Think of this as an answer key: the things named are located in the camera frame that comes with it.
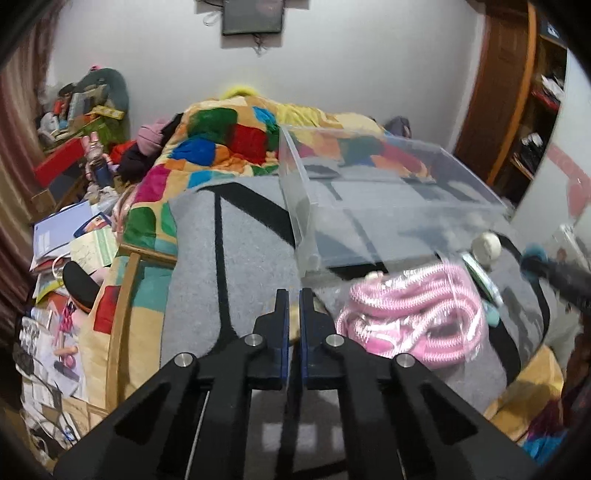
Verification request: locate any wall mounted dark screen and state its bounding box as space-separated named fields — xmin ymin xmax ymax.
xmin=221 ymin=0 xmax=284 ymax=36

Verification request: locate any teal tape roll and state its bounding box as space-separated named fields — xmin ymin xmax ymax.
xmin=520 ymin=244 xmax=548 ymax=282

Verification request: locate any white tape roll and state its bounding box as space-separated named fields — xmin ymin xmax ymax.
xmin=471 ymin=231 xmax=503 ymax=267

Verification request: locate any colourful patchwork blanket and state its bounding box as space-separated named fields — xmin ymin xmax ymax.
xmin=78 ymin=92 xmax=386 ymax=412

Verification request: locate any wooden chair frame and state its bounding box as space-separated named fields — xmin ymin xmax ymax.
xmin=105 ymin=243 xmax=176 ymax=413

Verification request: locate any striped pink curtain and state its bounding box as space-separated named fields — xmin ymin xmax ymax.
xmin=1 ymin=21 xmax=55 ymax=334

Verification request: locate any red box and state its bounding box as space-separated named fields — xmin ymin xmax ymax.
xmin=34 ymin=137 xmax=84 ymax=188

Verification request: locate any pink knitted hat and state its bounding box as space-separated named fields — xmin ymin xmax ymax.
xmin=136 ymin=119 xmax=168 ymax=156

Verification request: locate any clear plastic storage box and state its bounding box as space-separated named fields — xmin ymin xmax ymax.
xmin=279 ymin=125 xmax=506 ymax=278

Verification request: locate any pink rope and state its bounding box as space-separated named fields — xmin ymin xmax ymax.
xmin=335 ymin=262 xmax=488 ymax=370

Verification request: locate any blue white paper folder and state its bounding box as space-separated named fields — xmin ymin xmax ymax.
xmin=33 ymin=201 xmax=93 ymax=260

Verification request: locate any yellow plush pillow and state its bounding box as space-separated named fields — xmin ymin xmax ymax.
xmin=219 ymin=85 xmax=259 ymax=100

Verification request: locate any green white tube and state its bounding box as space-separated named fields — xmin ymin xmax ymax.
xmin=460 ymin=252 xmax=504 ymax=308

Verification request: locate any pink bunny doll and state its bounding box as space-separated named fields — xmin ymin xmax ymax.
xmin=81 ymin=132 xmax=114 ymax=188

